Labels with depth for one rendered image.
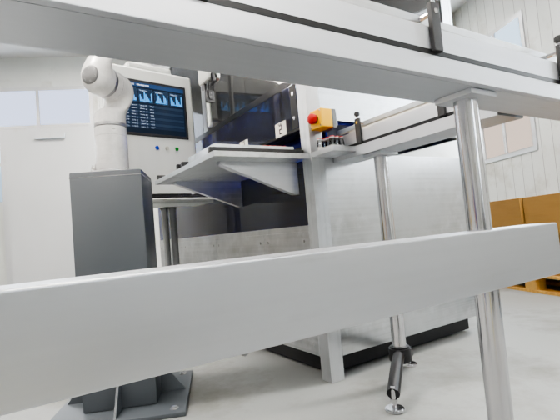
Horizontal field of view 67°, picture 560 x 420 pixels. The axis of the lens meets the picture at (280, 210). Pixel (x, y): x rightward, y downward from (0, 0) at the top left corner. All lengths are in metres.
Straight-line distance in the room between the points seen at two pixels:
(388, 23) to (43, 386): 0.71
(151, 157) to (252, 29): 1.88
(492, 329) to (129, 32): 0.85
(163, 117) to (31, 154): 3.75
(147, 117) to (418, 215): 1.51
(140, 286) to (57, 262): 5.42
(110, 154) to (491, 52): 1.30
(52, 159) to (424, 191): 4.85
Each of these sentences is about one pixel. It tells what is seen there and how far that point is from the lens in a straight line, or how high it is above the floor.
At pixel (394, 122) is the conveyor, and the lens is 1.50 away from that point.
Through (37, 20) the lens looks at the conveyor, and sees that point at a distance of 0.59.
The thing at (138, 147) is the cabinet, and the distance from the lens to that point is 2.43.
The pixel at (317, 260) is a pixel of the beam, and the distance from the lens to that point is 0.63.
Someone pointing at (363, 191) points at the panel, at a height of 0.72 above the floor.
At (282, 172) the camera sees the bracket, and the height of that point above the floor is 0.82.
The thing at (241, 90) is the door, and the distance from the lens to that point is 2.21.
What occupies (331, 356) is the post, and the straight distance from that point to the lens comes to 1.71.
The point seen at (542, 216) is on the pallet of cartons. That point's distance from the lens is 3.43.
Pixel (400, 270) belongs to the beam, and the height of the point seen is 0.50.
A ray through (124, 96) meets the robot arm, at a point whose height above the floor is 1.18.
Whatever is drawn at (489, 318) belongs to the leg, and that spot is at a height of 0.37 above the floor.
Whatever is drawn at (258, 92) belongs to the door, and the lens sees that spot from 2.05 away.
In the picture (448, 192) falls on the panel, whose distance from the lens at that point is 2.23.
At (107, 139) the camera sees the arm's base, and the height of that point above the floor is 0.99.
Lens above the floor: 0.58
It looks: 3 degrees up
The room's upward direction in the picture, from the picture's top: 5 degrees counter-clockwise
